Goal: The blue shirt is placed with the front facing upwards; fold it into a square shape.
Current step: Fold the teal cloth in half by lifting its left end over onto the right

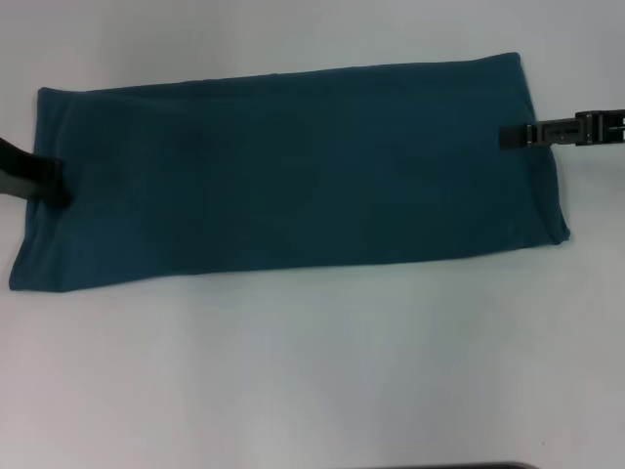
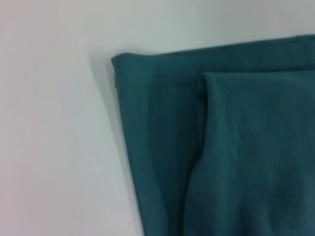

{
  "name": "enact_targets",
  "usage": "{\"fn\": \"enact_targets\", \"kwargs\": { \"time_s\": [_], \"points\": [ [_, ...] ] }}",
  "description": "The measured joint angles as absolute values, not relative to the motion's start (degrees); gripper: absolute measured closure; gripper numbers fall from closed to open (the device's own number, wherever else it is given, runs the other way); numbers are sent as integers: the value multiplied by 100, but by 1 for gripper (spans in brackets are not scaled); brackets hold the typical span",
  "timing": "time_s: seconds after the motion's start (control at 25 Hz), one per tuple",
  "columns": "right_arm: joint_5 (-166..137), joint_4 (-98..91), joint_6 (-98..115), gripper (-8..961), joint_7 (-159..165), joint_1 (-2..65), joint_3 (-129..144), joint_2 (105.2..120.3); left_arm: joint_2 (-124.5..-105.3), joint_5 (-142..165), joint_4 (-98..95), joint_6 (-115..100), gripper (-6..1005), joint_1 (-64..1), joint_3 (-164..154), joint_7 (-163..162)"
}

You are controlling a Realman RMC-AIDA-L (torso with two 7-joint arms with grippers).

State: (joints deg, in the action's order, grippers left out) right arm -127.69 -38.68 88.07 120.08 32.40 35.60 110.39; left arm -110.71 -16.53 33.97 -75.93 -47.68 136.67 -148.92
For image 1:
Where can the teal blue printed t-shirt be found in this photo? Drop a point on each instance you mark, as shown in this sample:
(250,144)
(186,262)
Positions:
(293,171)

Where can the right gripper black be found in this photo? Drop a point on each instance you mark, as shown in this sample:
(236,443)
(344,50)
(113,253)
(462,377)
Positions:
(598,127)

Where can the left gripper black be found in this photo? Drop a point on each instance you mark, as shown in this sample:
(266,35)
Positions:
(19,171)

